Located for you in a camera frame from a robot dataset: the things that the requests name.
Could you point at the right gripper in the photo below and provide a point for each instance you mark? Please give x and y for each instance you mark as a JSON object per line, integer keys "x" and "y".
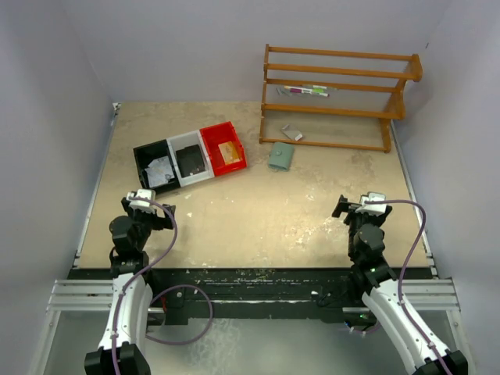
{"x": 345, "y": 208}

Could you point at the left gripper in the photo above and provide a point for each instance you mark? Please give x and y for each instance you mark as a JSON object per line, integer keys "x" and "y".
{"x": 157, "y": 220}

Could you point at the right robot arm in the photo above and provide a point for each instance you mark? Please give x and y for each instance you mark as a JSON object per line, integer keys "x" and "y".
{"x": 380, "y": 288}

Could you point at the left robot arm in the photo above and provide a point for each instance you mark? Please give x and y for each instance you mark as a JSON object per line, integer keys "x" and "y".
{"x": 121, "y": 348}

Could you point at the silver cards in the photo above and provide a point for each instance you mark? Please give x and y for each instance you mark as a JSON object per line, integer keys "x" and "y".
{"x": 159, "y": 172}

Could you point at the black cards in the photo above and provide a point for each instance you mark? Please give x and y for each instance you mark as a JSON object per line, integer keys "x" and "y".
{"x": 190, "y": 160}

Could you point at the gold card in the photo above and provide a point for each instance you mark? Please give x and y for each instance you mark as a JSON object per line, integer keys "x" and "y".
{"x": 229, "y": 152}

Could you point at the white bin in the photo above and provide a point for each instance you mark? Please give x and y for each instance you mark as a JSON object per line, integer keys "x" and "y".
{"x": 181, "y": 141}

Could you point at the black bin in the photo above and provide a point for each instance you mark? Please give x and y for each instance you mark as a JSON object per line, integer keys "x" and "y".
{"x": 144, "y": 154}

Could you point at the red bin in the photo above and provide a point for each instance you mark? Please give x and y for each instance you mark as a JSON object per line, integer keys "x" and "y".
{"x": 217, "y": 134}

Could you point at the wooden shelf rack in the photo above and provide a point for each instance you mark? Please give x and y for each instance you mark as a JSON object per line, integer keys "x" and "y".
{"x": 394, "y": 108}

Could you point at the purple marker pen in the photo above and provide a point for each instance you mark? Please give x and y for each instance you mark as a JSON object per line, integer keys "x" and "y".
{"x": 306, "y": 91}

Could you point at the grey clip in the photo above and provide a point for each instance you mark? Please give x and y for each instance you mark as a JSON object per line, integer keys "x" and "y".
{"x": 282, "y": 91}

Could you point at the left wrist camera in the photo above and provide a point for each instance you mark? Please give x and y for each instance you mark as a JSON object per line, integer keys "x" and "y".
{"x": 141, "y": 200}

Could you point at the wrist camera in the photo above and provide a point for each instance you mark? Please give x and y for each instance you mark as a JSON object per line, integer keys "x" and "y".
{"x": 141, "y": 200}
{"x": 372, "y": 203}

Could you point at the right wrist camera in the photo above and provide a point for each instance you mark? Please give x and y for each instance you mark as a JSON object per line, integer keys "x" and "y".
{"x": 372, "y": 203}

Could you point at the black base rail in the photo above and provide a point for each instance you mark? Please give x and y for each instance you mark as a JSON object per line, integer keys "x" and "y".
{"x": 245, "y": 293}

